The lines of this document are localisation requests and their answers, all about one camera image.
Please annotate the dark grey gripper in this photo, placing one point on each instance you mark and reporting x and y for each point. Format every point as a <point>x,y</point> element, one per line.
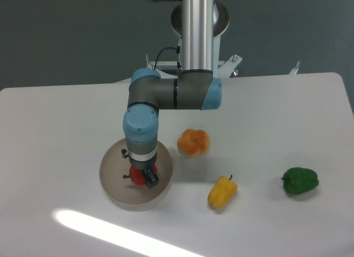
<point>144,162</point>

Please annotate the red toy bell pepper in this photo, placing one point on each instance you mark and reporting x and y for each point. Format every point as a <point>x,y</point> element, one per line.
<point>137,175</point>

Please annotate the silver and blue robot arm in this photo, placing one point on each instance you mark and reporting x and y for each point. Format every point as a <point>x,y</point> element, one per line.
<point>196,88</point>

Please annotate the beige round plate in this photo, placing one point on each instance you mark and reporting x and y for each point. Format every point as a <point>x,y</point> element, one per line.
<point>124,192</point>

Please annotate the yellow toy bell pepper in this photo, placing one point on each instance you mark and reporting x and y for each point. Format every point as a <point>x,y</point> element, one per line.
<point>222,191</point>

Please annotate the green toy bell pepper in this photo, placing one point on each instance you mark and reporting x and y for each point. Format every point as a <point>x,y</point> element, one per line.
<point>298,180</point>

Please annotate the orange knotted bread roll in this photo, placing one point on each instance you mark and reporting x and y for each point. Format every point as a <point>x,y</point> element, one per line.
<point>194,142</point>

